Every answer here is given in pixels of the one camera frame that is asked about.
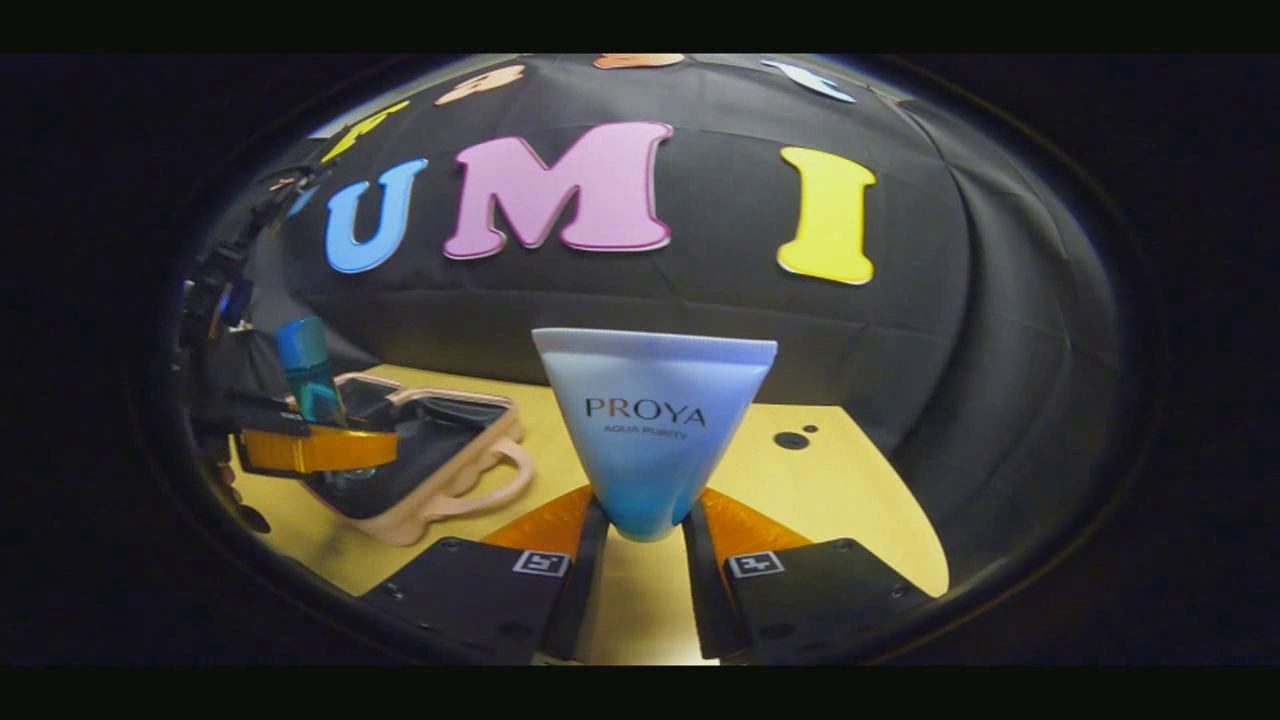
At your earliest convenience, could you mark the white and blue tube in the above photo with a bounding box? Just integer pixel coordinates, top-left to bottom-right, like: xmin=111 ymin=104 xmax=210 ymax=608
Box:
xmin=532 ymin=328 xmax=779 ymax=543

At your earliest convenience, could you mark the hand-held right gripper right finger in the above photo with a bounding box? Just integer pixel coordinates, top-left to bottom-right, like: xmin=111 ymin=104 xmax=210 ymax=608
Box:
xmin=682 ymin=487 xmax=936 ymax=663

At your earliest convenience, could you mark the pink suitcase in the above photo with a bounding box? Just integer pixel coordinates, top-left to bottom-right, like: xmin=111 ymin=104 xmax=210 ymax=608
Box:
xmin=285 ymin=372 xmax=536 ymax=547

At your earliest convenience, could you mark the black backdrop cloth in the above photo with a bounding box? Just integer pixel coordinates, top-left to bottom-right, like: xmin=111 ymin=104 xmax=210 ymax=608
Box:
xmin=180 ymin=55 xmax=1141 ymax=591

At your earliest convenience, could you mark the blue bottle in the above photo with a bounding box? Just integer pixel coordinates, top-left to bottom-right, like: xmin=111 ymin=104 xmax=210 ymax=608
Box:
xmin=275 ymin=316 xmax=351 ymax=429

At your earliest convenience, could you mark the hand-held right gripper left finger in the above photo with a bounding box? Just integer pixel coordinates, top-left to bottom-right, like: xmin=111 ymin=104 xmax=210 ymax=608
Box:
xmin=360 ymin=485 xmax=611 ymax=666

